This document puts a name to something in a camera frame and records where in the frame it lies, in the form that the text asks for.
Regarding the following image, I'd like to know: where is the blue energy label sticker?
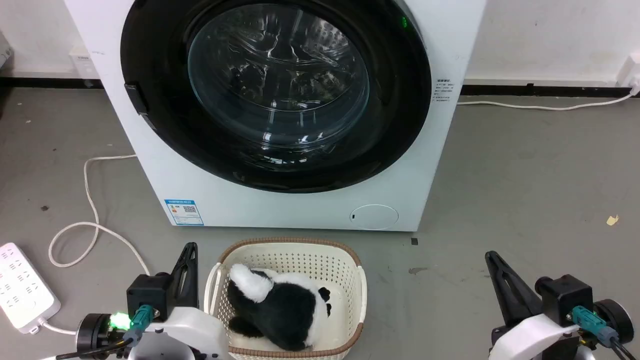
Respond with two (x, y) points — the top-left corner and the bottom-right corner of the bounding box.
(164, 199), (205, 227)

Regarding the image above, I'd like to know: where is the white front-load washing machine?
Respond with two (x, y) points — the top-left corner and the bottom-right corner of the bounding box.
(64, 0), (487, 232)

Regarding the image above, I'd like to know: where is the small black text sticker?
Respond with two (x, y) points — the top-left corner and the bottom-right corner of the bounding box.
(434, 78), (455, 104)

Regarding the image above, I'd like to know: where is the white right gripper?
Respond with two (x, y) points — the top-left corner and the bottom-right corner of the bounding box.
(484, 250), (585, 360)

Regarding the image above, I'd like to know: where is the white wall socket box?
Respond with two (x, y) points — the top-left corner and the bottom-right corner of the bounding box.
(69, 45), (100, 80)

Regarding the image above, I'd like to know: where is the white wall plug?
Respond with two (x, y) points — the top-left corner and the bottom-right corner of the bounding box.
(616, 54), (640, 91)

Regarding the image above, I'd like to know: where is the white power strip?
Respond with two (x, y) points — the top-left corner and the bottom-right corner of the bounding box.
(0, 242), (62, 335)

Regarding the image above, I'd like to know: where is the round white filter cover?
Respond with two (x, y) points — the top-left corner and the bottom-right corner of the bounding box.
(349, 204), (400, 231)

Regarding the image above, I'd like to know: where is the white power strip cable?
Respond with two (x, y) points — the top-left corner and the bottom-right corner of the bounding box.
(39, 154), (151, 336)

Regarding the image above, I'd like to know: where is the white washer power cable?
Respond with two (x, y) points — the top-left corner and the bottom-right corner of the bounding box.
(457, 88), (640, 111)

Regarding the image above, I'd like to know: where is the cream plastic laundry basket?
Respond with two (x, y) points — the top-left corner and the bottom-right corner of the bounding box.
(203, 237), (368, 360)

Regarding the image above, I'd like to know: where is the black round right gripper motor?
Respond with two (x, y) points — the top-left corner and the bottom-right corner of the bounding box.
(593, 298), (635, 346)

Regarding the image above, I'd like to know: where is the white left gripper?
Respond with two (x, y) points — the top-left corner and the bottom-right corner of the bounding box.
(128, 242), (232, 360)

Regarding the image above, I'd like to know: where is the black white panda plush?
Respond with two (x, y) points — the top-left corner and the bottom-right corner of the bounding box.
(227, 263), (333, 352)

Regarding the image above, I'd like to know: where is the round black glass washer door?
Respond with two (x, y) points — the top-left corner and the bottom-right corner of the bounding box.
(120, 0), (433, 194)

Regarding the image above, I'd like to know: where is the teal plug left black cable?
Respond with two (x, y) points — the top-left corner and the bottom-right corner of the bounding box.
(55, 304), (155, 360)

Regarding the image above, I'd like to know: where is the black round left gripper motor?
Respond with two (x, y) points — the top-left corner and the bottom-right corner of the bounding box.
(75, 313), (132, 352)

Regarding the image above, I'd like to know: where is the teal plug black cable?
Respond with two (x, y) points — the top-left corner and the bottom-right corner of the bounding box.
(55, 304), (155, 360)
(571, 305), (638, 360)

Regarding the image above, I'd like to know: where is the teal plug right black cable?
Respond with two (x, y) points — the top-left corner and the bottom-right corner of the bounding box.
(571, 305), (638, 360)

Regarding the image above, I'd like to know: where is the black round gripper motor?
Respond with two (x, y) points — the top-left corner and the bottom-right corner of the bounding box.
(75, 313), (132, 352)
(593, 298), (635, 346)

